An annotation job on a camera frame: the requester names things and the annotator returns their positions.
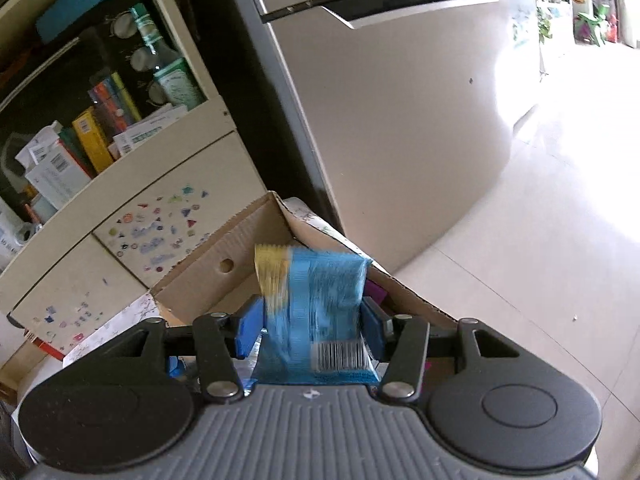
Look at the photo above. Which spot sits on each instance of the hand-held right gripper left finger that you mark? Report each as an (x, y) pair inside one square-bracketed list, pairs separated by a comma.
[(247, 325)]

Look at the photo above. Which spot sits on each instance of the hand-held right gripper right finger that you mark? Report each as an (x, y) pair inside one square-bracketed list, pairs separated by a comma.
[(372, 327)]

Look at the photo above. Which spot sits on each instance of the light blue snack packet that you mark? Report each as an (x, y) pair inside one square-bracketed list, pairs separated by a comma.
[(330, 300)]

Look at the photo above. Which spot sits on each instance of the cardboard box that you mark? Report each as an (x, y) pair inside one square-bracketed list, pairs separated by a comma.
[(210, 285)]

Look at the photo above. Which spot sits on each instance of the magenta snack packet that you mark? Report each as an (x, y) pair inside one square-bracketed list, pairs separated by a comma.
[(376, 292)]

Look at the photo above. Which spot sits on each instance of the cream cabinet with stickers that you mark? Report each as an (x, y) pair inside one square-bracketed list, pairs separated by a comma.
[(200, 185)]

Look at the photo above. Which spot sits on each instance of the red carton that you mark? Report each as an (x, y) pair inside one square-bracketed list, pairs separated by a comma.
[(45, 346)]

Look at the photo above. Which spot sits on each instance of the silver refrigerator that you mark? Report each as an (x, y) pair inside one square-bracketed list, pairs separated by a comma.
[(400, 110)]

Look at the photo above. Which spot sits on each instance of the white medicine box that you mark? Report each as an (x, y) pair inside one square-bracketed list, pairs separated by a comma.
[(145, 131)]

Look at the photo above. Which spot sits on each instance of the yellow box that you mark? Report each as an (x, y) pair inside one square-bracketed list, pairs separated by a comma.
[(94, 140)]

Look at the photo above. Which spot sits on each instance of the green book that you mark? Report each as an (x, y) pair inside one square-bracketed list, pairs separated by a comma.
[(75, 152)]

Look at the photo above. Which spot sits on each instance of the white box with barcode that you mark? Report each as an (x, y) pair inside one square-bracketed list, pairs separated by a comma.
[(55, 175)]

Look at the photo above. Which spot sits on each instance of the colourful pen pack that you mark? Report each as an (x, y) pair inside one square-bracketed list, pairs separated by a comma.
[(114, 100)]

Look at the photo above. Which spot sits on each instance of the green glass bottle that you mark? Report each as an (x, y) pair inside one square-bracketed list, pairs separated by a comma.
[(167, 75)]

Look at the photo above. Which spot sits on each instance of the teal box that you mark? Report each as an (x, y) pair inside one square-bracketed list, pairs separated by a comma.
[(75, 5)]

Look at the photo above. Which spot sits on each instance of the green potted plant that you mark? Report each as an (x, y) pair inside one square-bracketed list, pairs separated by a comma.
[(542, 5)]

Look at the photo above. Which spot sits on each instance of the green toy chair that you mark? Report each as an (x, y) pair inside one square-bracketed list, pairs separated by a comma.
[(592, 25)]

